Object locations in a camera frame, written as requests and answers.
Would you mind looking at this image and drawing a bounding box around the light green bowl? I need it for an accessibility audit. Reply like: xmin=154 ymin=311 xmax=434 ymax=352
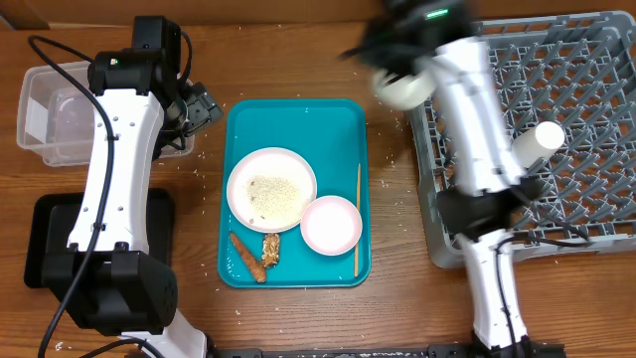
xmin=371 ymin=69 xmax=436 ymax=111

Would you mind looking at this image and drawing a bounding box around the white cup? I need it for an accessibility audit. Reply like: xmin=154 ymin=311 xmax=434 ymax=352
xmin=512 ymin=121 xmax=565 ymax=168

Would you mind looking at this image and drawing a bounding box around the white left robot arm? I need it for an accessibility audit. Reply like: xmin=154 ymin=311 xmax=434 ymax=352
xmin=38 ymin=42 xmax=219 ymax=357

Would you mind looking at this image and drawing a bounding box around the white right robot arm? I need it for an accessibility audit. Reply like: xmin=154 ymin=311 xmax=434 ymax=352
xmin=343 ymin=1 xmax=537 ymax=357

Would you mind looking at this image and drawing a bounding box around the grey dishwasher rack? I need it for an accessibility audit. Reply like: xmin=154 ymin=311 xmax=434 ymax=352
xmin=404 ymin=10 xmax=636 ymax=270

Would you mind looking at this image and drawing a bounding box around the large pink plate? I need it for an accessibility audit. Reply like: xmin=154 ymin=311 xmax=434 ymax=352
xmin=226 ymin=147 xmax=317 ymax=234

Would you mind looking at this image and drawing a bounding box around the teal plastic tray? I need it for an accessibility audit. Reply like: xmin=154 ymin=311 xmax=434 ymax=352
xmin=218 ymin=98 xmax=372 ymax=288

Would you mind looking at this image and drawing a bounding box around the clear plastic bin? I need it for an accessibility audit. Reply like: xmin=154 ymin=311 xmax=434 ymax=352
xmin=16 ymin=60 xmax=197 ymax=168

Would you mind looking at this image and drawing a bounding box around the brown food scrap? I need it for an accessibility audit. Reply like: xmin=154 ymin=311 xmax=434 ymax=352
xmin=261 ymin=233 xmax=280 ymax=269

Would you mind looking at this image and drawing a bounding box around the brown sausage piece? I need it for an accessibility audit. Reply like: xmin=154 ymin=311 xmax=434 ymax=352
xmin=230 ymin=232 xmax=267 ymax=283

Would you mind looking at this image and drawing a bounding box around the black plastic tray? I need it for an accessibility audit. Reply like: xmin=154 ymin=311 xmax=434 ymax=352
xmin=24 ymin=188 xmax=175 ymax=288

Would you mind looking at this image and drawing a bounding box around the wooden chopstick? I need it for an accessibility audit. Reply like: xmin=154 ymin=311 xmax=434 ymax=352
xmin=354 ymin=164 xmax=363 ymax=277

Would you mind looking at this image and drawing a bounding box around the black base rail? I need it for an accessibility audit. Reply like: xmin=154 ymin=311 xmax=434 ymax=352
xmin=207 ymin=342 xmax=566 ymax=358

